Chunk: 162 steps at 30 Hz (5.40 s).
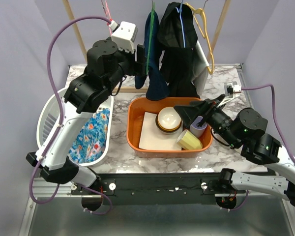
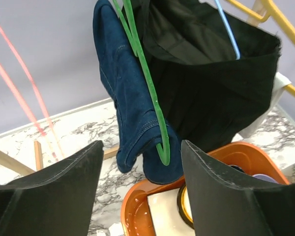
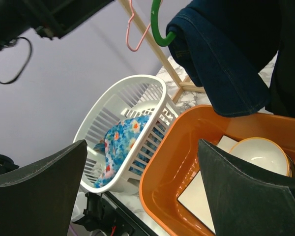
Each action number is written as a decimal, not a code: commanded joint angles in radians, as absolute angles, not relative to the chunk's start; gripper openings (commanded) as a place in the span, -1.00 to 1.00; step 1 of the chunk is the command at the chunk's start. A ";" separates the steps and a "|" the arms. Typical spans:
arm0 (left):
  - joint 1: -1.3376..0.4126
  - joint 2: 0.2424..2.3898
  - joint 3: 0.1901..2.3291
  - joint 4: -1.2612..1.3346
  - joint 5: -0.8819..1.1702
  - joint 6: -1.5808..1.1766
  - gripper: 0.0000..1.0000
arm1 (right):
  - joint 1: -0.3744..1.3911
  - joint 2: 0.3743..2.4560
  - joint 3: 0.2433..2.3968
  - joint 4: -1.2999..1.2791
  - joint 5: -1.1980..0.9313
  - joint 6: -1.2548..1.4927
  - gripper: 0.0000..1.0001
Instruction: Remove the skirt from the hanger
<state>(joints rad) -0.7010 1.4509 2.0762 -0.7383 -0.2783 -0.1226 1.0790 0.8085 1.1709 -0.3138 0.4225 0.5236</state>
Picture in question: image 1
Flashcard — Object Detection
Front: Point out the black garment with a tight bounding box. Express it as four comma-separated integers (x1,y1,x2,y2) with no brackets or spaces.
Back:
157,2,199,98

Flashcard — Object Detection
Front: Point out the grey white garment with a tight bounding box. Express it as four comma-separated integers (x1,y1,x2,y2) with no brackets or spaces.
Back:
191,41,209,95

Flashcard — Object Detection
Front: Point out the floral blue skirt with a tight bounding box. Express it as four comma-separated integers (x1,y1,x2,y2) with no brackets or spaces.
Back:
68,109,110,164

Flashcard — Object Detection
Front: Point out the yellow hanger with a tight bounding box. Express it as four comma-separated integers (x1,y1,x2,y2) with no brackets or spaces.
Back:
185,2,215,75

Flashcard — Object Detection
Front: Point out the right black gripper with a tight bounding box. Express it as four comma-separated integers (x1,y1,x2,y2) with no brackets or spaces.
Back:
173,93,240,148

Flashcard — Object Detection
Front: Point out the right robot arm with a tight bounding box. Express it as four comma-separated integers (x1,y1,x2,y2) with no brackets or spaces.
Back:
174,94,295,207

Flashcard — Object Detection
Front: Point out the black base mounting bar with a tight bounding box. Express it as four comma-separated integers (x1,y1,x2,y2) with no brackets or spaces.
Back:
70,172,246,206

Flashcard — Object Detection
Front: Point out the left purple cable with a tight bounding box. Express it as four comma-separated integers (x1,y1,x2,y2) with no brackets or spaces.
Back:
29,16,113,216

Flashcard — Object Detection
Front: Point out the orange plastic tub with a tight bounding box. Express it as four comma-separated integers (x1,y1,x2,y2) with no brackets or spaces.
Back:
127,97,213,158

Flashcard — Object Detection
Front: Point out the green hanger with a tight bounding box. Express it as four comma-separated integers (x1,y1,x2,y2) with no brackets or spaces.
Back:
146,0,155,75

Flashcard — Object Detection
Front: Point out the light blue hanger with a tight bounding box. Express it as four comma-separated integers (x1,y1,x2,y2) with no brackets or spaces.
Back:
176,0,186,48

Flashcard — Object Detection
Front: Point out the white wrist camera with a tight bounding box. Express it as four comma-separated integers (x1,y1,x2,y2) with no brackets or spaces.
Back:
108,20,138,54
218,81,241,107

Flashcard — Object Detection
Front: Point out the white laundry basket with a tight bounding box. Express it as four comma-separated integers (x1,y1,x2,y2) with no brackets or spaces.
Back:
36,95,114,166

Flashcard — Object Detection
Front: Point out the wooden clothes rack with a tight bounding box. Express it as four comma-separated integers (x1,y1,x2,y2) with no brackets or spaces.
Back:
62,0,231,93

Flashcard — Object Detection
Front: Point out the yellow cup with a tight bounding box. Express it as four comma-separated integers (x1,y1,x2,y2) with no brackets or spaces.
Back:
176,129,203,150

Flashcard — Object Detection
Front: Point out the white bowl with dark rim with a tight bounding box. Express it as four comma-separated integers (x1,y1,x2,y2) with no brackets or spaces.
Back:
155,107,182,134

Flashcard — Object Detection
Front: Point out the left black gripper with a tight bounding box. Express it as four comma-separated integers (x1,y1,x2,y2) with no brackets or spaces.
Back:
105,42,147,92

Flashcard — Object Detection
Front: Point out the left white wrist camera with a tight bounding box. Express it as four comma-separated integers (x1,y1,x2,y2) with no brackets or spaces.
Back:
108,20,138,54

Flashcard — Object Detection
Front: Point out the white square plate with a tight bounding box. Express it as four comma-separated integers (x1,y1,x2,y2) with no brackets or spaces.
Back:
139,112,183,151

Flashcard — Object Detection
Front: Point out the pink wire hanger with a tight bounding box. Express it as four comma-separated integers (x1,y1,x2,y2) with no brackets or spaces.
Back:
100,0,114,36

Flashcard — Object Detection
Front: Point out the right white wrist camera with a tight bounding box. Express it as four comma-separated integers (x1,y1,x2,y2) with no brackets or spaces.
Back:
218,81,241,107

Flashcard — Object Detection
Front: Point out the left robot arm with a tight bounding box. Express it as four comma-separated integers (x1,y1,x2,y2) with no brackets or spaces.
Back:
26,38,146,194

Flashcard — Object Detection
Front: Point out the lavender cup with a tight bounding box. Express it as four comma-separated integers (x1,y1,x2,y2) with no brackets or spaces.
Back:
189,116,207,138

